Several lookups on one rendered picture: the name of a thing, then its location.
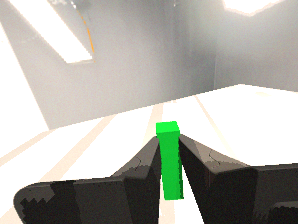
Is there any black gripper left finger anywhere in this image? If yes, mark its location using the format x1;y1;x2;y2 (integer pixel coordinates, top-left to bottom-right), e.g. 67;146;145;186
13;136;162;224

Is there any green rectangular post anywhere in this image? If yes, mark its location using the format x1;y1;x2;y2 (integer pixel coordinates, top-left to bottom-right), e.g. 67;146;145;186
156;121;184;201

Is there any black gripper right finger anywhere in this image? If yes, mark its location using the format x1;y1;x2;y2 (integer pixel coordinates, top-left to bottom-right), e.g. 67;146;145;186
178;134;298;224

